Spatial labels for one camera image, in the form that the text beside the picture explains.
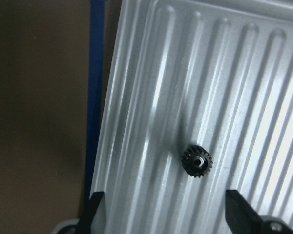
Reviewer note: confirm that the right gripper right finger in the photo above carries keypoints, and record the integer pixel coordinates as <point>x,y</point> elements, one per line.
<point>241,218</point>

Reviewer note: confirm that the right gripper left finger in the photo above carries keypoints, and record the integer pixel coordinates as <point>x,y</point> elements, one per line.
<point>84,224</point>

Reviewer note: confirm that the small black bearing gear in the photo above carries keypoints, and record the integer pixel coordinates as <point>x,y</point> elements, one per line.
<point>196,161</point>

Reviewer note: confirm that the silver ribbed metal tray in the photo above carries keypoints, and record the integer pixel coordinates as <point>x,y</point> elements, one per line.
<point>213,73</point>

